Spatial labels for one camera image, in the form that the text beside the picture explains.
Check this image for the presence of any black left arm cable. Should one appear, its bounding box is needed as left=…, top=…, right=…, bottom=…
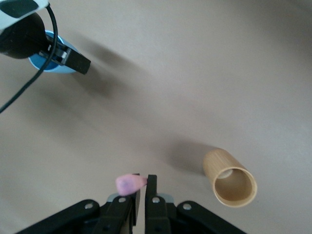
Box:
left=0, top=3, right=59, bottom=114

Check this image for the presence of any blue cup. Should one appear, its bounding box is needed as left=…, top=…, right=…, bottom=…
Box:
left=27, top=29, right=81, bottom=75

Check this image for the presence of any pink-tipped chopstick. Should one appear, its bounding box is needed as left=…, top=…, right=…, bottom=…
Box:
left=115, top=173, right=149, bottom=197

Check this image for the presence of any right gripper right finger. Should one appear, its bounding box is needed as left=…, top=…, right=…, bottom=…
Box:
left=145, top=174, right=172, bottom=234

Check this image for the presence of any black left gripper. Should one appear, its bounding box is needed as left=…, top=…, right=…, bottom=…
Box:
left=0, top=12, right=92, bottom=75

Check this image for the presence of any bamboo cylinder cup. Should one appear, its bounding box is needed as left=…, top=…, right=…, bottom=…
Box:
left=202, top=148, right=258, bottom=208

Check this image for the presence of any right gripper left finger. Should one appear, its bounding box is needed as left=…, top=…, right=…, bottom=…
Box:
left=94, top=173, right=142, bottom=234

